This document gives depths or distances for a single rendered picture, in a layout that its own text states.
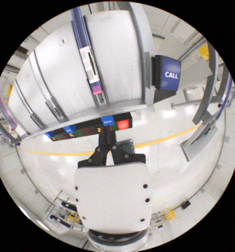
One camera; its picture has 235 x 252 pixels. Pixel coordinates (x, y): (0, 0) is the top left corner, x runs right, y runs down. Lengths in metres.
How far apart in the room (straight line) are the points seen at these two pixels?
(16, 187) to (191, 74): 9.71
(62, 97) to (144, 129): 0.88
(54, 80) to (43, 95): 0.05
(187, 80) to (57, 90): 0.41
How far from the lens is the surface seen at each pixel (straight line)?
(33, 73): 0.20
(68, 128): 0.20
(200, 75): 0.34
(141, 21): 0.15
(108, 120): 0.16
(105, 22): 0.15
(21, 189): 9.48
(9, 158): 8.78
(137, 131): 0.90
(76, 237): 0.20
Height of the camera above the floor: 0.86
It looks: 83 degrees down
